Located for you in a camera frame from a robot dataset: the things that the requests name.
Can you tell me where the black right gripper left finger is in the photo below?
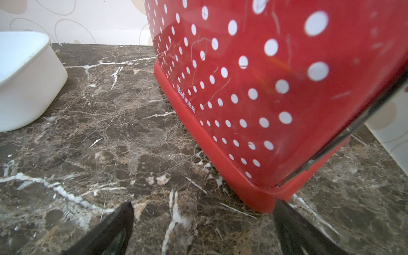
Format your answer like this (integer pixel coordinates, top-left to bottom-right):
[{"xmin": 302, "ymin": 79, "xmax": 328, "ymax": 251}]
[{"xmin": 62, "ymin": 201, "xmax": 135, "ymax": 255}]

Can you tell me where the red polka dot toaster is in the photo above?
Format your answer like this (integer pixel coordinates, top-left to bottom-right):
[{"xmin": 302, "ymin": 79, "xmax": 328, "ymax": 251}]
[{"xmin": 144, "ymin": 1, "xmax": 408, "ymax": 213}]

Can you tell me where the white plastic tub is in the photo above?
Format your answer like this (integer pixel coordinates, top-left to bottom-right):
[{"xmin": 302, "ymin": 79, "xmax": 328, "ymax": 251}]
[{"xmin": 1, "ymin": 31, "xmax": 68, "ymax": 132}]

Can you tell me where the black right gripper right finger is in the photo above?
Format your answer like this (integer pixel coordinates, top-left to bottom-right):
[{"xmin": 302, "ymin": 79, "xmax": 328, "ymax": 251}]
[{"xmin": 273, "ymin": 199, "xmax": 347, "ymax": 255}]

